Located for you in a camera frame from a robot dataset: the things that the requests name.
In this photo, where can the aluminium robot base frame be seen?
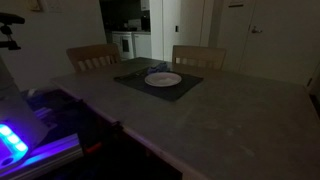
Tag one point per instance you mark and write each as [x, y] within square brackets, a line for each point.
[50, 155]

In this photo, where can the dark woven placemat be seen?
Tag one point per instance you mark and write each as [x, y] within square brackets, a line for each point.
[173, 91]

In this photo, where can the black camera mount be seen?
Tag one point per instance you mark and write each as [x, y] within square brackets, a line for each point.
[10, 19]

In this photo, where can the plain white panel door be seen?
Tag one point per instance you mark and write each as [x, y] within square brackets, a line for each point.
[233, 40]

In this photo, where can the wooden slat-back chair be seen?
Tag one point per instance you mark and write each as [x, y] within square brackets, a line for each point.
[200, 53]
[93, 53]

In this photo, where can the blue towel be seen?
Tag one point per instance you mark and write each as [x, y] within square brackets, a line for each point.
[159, 68]

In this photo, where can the white round plate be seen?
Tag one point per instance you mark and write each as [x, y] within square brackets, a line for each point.
[163, 80]

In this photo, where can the small sign above door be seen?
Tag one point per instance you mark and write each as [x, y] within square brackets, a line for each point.
[236, 3]

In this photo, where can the white kitchen wall cabinet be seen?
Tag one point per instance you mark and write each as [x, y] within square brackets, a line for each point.
[145, 5]

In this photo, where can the white kitchen oven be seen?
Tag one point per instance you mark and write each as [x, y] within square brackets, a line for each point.
[117, 41]

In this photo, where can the white countertop appliance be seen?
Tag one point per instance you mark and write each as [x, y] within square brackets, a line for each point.
[134, 24]

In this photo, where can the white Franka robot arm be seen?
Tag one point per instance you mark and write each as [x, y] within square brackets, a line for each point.
[16, 110]

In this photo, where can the white kitchen base cabinet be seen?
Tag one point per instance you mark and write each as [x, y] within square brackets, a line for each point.
[142, 45]

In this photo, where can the small dark wall switch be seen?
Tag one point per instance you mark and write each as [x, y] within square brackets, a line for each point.
[177, 28]

